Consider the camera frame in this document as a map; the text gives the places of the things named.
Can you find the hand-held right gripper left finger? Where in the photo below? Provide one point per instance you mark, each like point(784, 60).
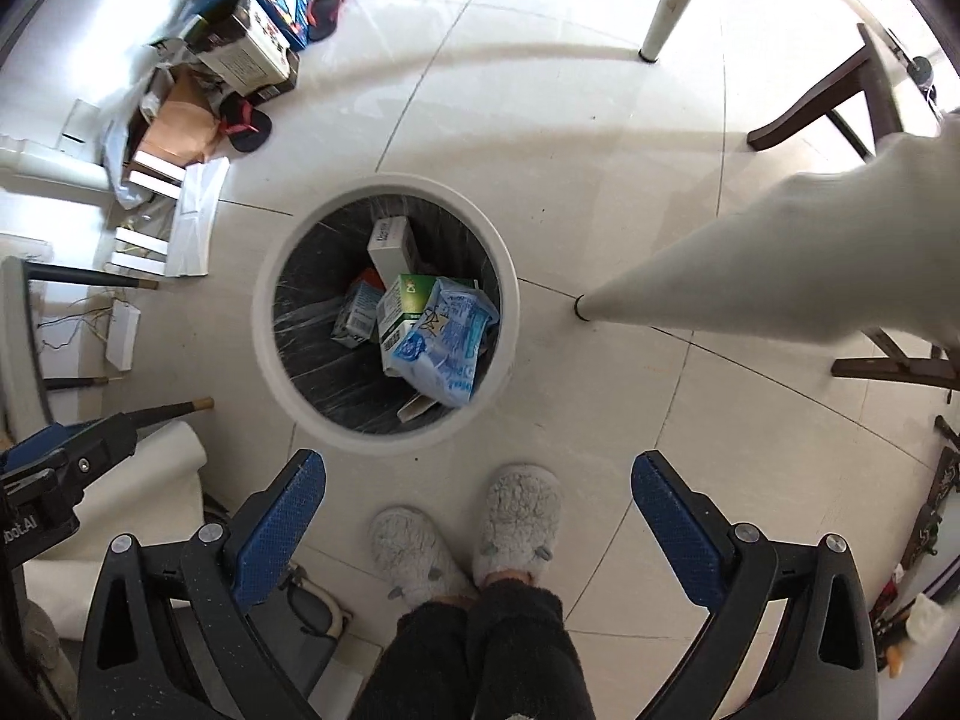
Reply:
point(281, 532)

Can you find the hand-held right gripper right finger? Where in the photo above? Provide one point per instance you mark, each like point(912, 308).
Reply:
point(679, 532)

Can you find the green white medicine box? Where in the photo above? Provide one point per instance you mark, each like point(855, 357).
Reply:
point(403, 306)

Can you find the white round trash bin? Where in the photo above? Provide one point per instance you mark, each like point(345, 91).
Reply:
point(262, 330)

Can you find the checkered dining table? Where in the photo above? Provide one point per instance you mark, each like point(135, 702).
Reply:
point(750, 255)

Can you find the person's dark fleece pants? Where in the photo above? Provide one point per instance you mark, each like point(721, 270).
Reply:
point(480, 652)

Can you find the black white box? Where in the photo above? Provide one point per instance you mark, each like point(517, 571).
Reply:
point(240, 52)

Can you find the blue plastic packet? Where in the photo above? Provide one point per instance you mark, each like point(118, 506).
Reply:
point(450, 349)

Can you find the small milk carton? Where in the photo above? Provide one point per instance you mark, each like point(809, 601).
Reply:
point(358, 311)

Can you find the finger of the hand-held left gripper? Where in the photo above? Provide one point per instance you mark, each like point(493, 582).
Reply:
point(105, 436)
point(30, 444)

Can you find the black red flip-flop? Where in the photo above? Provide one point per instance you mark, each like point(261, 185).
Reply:
point(247, 124)
point(326, 11)

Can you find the dark wooden chair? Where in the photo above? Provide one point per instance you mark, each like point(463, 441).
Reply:
point(814, 101)

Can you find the white plastic bag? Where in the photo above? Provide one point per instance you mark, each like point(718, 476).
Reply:
point(118, 139)

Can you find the brown cardboard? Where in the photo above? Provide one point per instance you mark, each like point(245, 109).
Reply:
point(180, 124)

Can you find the white paper bag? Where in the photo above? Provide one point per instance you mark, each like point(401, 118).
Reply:
point(195, 217)

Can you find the white cardboard piece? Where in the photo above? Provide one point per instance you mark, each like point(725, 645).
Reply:
point(416, 409)

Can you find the grey fluffy slipper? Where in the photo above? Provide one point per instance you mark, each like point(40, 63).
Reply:
point(412, 551)
point(517, 521)

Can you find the small white box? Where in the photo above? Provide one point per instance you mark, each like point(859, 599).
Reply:
point(124, 331)
point(139, 249)
point(154, 171)

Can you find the white printed box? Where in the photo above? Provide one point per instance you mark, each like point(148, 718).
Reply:
point(394, 244)

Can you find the white paper roll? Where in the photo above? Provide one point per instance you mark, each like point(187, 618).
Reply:
point(127, 517)

